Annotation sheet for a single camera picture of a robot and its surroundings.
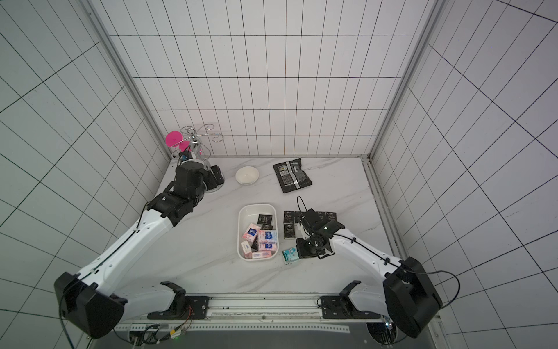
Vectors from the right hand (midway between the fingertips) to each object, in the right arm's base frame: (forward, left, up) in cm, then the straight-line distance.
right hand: (294, 253), depth 82 cm
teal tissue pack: (0, +1, 0) cm, 1 cm away
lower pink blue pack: (+2, +10, +1) cm, 10 cm away
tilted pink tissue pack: (+8, +18, 0) cm, 19 cm away
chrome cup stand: (+13, +27, +31) cm, 43 cm away
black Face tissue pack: (+17, +3, -2) cm, 17 cm away
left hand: (+18, +33, +23) cm, 44 cm away
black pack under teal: (+15, +13, -1) cm, 20 cm away
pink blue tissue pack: (+5, +11, +4) cm, 12 cm away
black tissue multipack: (+41, +3, -2) cm, 41 cm away
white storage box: (+16, +21, +1) cm, 26 cm away
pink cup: (+35, +51, +26) cm, 67 cm away
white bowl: (+37, +25, +1) cm, 45 cm away
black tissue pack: (+19, -16, -2) cm, 25 cm away
